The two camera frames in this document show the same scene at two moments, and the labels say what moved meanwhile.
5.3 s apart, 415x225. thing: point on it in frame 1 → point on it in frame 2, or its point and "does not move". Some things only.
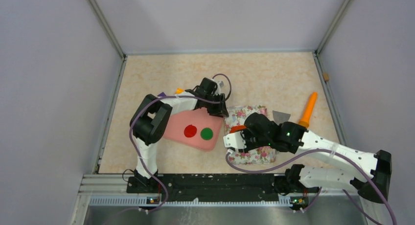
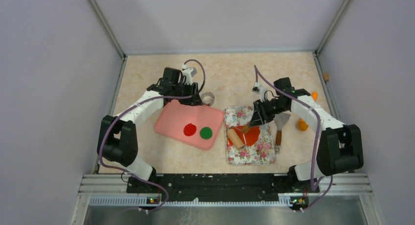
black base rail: x=219 y=189 does not move
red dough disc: x=190 y=130 does not move
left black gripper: x=220 y=110 → x=194 y=101
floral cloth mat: x=236 y=116 does not move
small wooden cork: x=326 y=77 does not move
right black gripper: x=244 y=133 → x=261 y=116
